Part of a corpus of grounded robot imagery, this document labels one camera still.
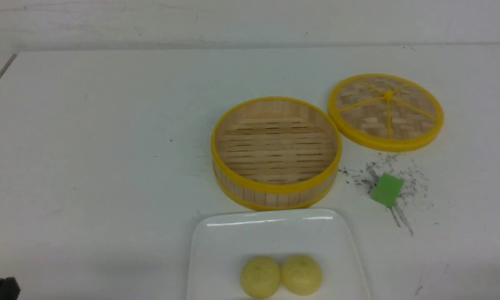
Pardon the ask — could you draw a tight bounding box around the green cube block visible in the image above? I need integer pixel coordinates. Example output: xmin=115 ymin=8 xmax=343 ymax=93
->
xmin=370 ymin=173 xmax=404 ymax=208

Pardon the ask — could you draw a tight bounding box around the yellow steamed bun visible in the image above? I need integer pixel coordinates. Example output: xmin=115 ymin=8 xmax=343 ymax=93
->
xmin=281 ymin=255 xmax=324 ymax=296

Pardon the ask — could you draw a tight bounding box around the yellowish steamed bun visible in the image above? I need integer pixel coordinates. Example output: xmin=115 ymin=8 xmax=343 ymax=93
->
xmin=240 ymin=256 xmax=281 ymax=299

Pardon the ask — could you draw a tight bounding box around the bamboo steamer basket yellow rim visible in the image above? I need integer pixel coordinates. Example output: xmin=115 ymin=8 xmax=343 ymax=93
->
xmin=210 ymin=97 xmax=342 ymax=211

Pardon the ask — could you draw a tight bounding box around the white square plate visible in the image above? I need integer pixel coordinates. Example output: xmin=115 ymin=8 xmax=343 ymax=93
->
xmin=186 ymin=208 xmax=371 ymax=300

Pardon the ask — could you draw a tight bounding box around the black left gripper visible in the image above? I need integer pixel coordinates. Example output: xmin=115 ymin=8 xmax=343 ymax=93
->
xmin=0 ymin=277 xmax=21 ymax=300

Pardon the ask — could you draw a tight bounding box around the bamboo steamer lid yellow rim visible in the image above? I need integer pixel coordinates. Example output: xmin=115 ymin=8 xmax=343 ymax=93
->
xmin=328 ymin=73 xmax=445 ymax=153

